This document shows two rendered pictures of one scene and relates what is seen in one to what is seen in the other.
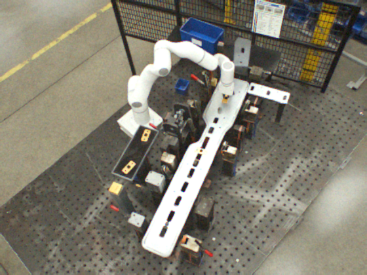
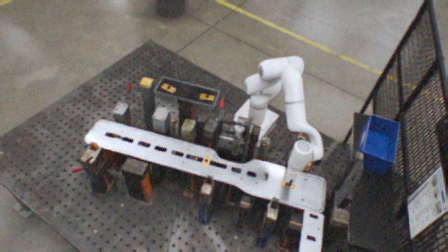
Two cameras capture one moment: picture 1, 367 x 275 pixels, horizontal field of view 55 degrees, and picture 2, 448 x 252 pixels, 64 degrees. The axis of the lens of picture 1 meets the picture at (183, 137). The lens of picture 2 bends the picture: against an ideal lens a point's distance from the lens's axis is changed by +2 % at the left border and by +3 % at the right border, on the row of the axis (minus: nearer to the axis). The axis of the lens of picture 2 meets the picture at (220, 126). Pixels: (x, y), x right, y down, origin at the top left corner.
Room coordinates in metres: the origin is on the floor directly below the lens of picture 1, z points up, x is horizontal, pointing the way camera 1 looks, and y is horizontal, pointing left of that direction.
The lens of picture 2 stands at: (0.81, -1.15, 2.63)
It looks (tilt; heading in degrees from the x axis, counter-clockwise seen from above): 50 degrees down; 70
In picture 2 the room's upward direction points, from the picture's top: 6 degrees clockwise
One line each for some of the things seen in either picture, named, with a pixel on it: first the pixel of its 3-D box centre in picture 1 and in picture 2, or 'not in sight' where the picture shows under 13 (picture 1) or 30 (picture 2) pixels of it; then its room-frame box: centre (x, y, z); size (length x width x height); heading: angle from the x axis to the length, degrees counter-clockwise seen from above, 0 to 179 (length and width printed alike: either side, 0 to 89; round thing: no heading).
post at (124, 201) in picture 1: (124, 202); (149, 108); (0.87, 0.44, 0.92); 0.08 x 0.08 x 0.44; 59
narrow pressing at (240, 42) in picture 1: (241, 56); (348, 183); (1.74, -0.49, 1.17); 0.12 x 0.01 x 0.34; 59
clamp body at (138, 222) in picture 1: (141, 228); (125, 126); (0.70, 0.34, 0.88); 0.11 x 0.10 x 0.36; 59
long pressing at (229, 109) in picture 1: (201, 154); (202, 161); (1.10, -0.10, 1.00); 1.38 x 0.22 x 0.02; 149
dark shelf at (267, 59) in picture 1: (221, 48); (371, 174); (2.00, -0.39, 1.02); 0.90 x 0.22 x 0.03; 59
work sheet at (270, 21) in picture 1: (267, 18); (427, 204); (1.95, -0.71, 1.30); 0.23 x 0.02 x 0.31; 59
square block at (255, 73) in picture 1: (253, 86); (330, 230); (1.69, -0.59, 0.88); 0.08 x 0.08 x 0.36; 59
